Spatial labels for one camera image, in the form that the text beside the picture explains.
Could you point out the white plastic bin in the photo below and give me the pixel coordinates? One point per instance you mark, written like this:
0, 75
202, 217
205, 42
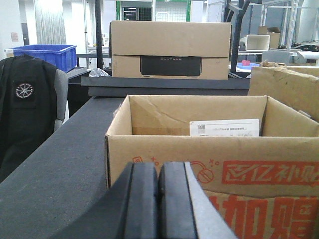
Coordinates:
256, 42

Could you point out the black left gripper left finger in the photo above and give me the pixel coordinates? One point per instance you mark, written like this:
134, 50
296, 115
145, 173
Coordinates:
128, 210

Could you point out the open printed cardboard box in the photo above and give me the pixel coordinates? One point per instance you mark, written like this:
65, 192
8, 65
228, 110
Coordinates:
265, 187

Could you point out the black foam platform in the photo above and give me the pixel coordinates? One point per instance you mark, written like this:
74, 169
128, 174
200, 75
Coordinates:
66, 175

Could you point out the closed brown box black window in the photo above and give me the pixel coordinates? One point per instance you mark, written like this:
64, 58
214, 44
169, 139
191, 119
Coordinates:
154, 49

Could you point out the crumpled clear plastic bag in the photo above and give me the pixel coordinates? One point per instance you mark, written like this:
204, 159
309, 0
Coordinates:
97, 72

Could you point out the small far cardboard box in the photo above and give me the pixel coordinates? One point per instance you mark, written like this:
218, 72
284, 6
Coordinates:
274, 33

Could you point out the white paper label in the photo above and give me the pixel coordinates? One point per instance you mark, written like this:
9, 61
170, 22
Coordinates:
238, 127

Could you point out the blue plastic crate far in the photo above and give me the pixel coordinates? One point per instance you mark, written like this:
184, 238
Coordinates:
62, 56

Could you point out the black vertical pole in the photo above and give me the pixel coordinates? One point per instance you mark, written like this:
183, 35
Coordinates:
98, 34

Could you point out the black jacket with emblem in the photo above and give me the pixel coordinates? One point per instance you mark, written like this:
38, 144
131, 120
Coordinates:
23, 62

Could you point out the pink tape roll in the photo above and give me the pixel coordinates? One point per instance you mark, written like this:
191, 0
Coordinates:
245, 63

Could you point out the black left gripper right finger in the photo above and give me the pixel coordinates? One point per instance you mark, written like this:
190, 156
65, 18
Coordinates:
185, 212

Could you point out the plain worn cardboard box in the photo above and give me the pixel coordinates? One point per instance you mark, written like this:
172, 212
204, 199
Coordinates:
294, 86

